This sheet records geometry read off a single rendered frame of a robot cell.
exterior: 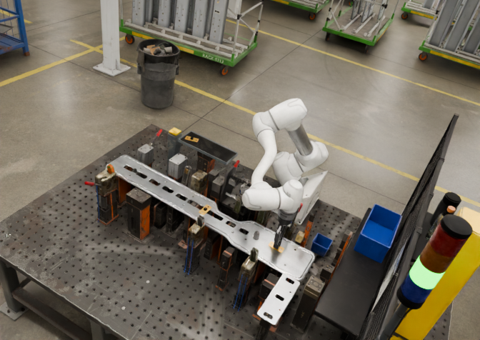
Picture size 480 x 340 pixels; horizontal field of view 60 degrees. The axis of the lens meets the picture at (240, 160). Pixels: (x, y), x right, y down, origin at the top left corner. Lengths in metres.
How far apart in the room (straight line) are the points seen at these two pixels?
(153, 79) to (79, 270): 2.96
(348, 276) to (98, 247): 1.43
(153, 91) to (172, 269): 2.98
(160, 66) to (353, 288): 3.47
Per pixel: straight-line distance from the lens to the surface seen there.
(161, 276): 2.49
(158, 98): 5.16
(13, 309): 3.30
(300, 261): 2.30
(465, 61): 8.60
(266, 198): 1.95
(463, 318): 3.95
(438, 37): 8.79
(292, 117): 2.37
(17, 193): 4.16
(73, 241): 2.70
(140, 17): 6.79
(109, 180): 2.55
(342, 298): 2.19
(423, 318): 1.48
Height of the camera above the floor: 2.69
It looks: 36 degrees down
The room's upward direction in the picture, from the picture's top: 11 degrees clockwise
